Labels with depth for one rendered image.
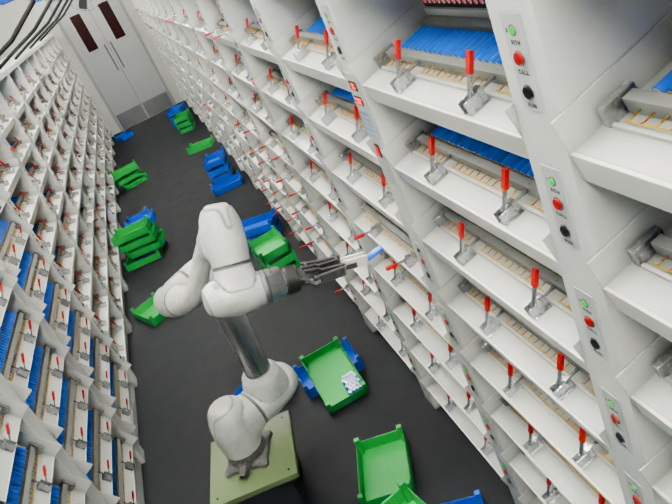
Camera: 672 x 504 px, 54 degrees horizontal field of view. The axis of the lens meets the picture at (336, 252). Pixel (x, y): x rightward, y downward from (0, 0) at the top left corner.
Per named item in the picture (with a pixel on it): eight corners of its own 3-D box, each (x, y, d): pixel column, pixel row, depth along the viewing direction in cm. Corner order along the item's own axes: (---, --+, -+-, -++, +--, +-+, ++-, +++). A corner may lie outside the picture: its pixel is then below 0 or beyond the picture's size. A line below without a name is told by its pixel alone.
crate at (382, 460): (417, 497, 238) (410, 482, 234) (365, 512, 241) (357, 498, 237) (407, 437, 264) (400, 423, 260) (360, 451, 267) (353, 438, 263)
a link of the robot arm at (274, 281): (255, 265, 174) (276, 259, 175) (261, 296, 177) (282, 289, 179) (263, 278, 166) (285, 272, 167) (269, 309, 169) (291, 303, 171)
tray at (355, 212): (439, 300, 177) (420, 278, 173) (360, 230, 231) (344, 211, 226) (493, 249, 177) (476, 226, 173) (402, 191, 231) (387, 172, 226)
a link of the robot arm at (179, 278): (153, 294, 206) (187, 269, 212) (138, 296, 221) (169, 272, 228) (178, 327, 209) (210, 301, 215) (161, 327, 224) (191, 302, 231)
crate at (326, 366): (369, 391, 296) (365, 383, 290) (330, 414, 293) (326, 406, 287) (340, 344, 315) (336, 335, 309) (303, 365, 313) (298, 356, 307)
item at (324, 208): (371, 266, 248) (349, 242, 242) (323, 218, 302) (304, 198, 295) (410, 229, 248) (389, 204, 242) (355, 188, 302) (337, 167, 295)
